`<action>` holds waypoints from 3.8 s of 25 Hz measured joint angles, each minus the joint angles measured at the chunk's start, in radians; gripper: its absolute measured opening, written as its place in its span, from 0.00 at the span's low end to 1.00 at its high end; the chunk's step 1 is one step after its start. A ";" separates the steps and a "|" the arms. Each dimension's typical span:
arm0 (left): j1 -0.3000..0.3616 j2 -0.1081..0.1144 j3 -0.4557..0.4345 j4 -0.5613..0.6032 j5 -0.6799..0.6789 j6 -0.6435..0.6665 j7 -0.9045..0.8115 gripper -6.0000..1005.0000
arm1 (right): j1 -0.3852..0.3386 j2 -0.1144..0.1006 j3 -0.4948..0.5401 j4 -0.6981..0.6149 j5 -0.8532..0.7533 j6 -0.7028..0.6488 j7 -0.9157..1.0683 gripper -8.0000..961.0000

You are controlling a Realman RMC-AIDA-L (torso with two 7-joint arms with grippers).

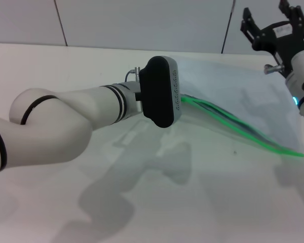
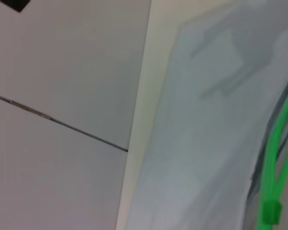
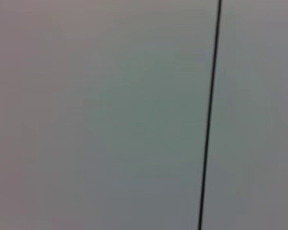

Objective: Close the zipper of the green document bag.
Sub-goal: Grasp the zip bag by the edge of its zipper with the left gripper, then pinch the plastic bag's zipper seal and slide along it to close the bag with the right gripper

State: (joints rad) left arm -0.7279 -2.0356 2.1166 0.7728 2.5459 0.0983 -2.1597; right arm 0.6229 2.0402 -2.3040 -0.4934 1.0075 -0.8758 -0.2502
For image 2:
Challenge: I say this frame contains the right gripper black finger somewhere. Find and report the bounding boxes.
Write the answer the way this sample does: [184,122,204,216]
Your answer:
[0,0,31,13]

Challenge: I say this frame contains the clear green-zip document bag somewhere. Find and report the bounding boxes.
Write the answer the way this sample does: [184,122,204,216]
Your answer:
[123,0,288,230]

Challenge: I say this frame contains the green zipper slider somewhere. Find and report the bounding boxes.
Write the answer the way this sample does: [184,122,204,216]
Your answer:
[261,200,283,225]

